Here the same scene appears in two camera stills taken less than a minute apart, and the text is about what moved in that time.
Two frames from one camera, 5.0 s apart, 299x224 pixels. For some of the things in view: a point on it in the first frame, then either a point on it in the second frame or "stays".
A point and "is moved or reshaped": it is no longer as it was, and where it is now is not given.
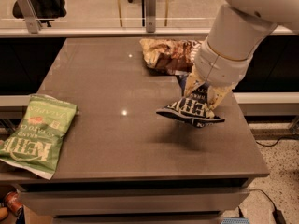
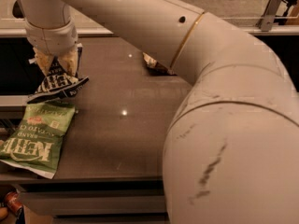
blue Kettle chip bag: [194, 107] is moved or reshaped
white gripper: [220, 69] → [51, 41]
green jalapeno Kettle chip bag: [34, 145] stays
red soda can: [13, 203] stays
